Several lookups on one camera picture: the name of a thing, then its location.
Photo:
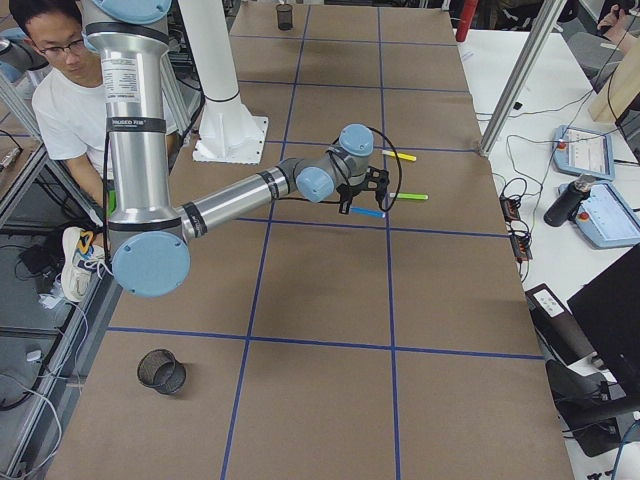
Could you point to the near teach pendant tablet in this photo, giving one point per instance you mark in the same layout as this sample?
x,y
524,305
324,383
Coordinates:
x,y
605,219

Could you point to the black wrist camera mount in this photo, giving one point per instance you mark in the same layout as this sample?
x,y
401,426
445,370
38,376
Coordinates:
x,y
377,181

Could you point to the blue highlighter pen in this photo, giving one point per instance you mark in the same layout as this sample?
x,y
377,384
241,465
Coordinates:
x,y
368,212

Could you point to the far teach pendant tablet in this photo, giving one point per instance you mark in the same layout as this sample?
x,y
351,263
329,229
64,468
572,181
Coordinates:
x,y
579,151

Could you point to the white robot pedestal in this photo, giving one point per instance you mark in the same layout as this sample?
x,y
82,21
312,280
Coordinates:
x,y
228,132

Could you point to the black usb hub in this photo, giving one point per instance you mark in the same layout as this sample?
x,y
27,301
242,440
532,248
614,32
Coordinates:
x,y
510,209

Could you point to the green highlighter pen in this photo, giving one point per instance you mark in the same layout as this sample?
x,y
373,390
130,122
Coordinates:
x,y
409,196

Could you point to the white sneaker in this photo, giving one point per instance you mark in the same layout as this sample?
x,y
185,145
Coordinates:
x,y
83,258

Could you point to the black computer monitor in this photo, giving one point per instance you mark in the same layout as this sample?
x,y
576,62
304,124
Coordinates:
x,y
607,311

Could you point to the black water bottle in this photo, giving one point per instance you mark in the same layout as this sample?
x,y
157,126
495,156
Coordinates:
x,y
569,200

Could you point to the aluminium frame post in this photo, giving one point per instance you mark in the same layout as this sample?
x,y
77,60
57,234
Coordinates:
x,y
536,40

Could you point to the teach pendant tablet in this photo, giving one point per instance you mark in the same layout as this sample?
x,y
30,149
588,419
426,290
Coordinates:
x,y
605,219
579,151

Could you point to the near black mesh cup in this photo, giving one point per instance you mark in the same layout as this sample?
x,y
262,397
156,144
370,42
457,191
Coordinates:
x,y
162,372

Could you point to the red fire extinguisher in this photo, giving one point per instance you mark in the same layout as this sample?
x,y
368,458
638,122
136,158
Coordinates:
x,y
465,19

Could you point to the black mesh cup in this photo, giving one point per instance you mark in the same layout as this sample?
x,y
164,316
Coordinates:
x,y
162,372
284,13

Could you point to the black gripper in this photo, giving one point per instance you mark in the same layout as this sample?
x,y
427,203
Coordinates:
x,y
351,190

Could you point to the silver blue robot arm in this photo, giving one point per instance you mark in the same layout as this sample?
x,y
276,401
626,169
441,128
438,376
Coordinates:
x,y
147,235

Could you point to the far black mesh cup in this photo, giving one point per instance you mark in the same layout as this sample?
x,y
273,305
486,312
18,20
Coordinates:
x,y
284,13

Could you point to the seated person in white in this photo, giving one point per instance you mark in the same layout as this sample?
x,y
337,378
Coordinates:
x,y
69,104

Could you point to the yellow highlighter pen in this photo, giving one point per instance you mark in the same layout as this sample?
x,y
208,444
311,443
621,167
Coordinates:
x,y
399,155

